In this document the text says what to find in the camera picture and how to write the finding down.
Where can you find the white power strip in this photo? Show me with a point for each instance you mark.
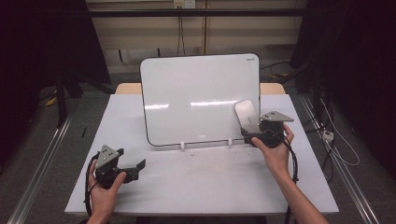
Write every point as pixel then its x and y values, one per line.
pixel 328 135

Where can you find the black metal stand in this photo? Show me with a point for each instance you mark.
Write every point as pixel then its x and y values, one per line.
pixel 61 99

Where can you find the white whiteboard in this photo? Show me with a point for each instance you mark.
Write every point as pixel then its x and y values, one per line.
pixel 193 90

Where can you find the aluminium floor rail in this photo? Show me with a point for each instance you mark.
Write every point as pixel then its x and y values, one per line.
pixel 342 168
pixel 40 168

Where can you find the black horizontal bar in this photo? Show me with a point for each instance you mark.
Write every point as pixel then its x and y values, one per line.
pixel 193 12

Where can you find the white whiteboard eraser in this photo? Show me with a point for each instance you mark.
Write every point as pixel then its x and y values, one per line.
pixel 247 115

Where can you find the person's left hand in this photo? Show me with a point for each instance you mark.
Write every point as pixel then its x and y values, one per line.
pixel 104 196

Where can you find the person's right hand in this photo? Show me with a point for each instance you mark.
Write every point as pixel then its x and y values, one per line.
pixel 277 155

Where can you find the white whiteboard foot clip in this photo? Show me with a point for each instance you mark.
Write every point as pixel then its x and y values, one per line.
pixel 230 142
pixel 183 146

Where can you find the dark curtain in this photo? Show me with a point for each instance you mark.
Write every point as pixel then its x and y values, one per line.
pixel 358 62
pixel 37 62

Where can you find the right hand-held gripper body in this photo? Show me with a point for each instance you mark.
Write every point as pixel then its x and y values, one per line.
pixel 274 127

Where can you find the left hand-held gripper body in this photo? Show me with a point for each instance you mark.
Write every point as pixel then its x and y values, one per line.
pixel 106 157

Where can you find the white wall socket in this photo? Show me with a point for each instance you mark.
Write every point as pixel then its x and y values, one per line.
pixel 184 3

